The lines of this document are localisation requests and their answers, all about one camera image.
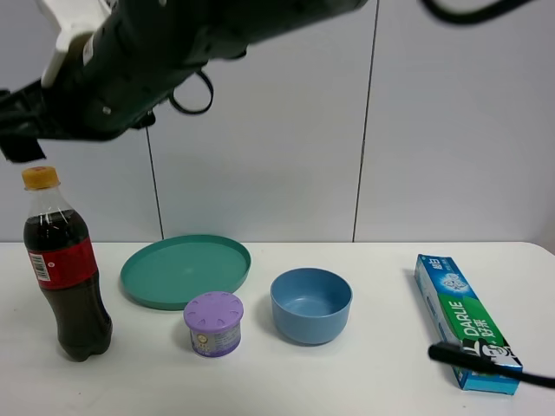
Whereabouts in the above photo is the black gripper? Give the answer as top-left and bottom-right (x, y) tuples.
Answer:
(1, 10), (204, 163)

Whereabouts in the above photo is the green round plate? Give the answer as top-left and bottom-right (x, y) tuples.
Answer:
(120, 234), (251, 311)

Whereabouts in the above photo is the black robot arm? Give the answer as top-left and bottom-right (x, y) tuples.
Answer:
(1, 1), (362, 163)

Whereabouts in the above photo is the blue plastic bowl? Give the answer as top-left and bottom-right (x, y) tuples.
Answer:
(270, 268), (353, 345)

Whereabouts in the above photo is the black cable bottom right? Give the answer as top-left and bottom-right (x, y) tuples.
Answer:
(428, 341), (555, 390)

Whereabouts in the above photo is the purple air freshener can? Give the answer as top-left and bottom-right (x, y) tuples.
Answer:
(183, 291), (244, 358)

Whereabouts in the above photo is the black cable loop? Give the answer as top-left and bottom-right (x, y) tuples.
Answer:
(168, 68), (215, 116)

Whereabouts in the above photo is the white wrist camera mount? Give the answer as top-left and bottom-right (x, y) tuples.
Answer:
(36, 0), (118, 88)

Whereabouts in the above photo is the cola bottle yellow cap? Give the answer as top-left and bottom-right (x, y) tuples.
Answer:
(21, 166), (114, 362)

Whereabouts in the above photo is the Darlie toothpaste box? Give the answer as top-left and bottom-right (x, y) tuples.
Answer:
(415, 254), (523, 372)

